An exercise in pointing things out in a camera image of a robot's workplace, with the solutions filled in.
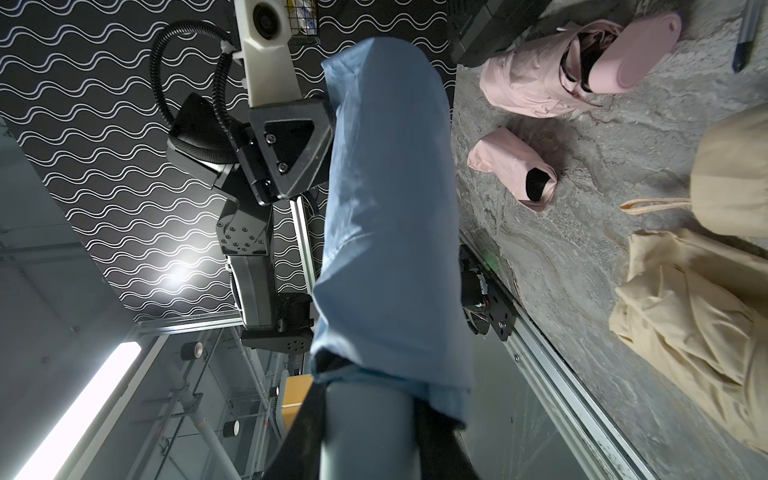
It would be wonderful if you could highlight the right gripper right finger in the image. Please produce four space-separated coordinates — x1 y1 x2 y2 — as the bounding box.
414 400 479 480

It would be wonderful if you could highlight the black tool case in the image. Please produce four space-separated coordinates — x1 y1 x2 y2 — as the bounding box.
446 0 552 68

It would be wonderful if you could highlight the cream sleeved umbrella front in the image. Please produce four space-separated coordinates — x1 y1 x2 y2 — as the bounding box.
619 104 767 238

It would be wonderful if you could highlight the black wire basket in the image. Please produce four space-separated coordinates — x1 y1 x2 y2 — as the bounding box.
285 0 319 38

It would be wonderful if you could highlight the aluminium front rail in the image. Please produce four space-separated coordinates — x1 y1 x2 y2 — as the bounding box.
462 239 657 479

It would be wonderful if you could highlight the pink sleeved umbrella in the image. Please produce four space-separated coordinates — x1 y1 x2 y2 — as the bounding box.
479 12 682 118

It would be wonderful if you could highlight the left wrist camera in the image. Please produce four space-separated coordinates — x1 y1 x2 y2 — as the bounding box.
233 0 301 107

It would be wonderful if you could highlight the light blue umbrella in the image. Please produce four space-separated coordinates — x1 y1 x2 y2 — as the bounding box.
308 37 475 480

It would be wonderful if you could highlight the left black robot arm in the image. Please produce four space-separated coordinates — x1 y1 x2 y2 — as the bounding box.
149 20 335 354

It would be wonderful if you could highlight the pink umbrella sleeve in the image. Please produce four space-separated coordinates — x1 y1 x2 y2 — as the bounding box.
467 127 558 213

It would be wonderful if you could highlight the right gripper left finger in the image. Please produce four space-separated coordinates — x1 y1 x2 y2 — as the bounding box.
262 382 326 480

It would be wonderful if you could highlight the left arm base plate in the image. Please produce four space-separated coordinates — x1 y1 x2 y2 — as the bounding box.
459 244 520 342

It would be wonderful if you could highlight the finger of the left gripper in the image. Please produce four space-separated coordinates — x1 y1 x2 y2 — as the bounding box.
248 98 335 201

